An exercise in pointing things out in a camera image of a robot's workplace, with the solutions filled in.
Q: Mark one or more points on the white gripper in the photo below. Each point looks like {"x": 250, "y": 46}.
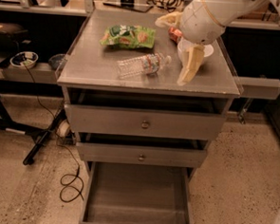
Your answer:
{"x": 200, "y": 24}

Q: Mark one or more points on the clear plastic water bottle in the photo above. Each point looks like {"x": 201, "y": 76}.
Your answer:
{"x": 143, "y": 65}

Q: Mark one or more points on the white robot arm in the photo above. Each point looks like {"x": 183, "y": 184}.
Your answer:
{"x": 228, "y": 10}

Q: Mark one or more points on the grey drawer cabinet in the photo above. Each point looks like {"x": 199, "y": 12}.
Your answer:
{"x": 90, "y": 75}

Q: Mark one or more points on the top drawer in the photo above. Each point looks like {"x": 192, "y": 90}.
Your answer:
{"x": 143, "y": 122}

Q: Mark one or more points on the drawer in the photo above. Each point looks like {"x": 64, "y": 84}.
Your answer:
{"x": 141, "y": 150}
{"x": 143, "y": 122}
{"x": 136, "y": 194}

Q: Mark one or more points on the middle drawer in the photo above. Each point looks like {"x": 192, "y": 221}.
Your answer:
{"x": 141, "y": 150}

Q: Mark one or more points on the bottom drawer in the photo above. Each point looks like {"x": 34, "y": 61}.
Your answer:
{"x": 136, "y": 194}

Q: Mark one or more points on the red soda can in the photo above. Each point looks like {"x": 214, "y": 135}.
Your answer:
{"x": 175, "y": 34}

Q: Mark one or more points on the green chip bag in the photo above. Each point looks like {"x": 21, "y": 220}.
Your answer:
{"x": 124, "y": 36}

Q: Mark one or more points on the monitor stand base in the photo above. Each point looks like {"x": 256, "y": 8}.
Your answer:
{"x": 135, "y": 5}

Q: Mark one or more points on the cardboard box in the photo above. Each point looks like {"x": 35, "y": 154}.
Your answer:
{"x": 258, "y": 13}

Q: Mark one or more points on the dark bowl on shelf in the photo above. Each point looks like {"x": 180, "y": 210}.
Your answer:
{"x": 56, "y": 61}

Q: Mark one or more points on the white bowl on shelf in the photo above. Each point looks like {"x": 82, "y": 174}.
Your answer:
{"x": 24, "y": 59}

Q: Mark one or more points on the black stand legs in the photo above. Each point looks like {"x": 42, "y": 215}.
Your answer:
{"x": 39, "y": 136}

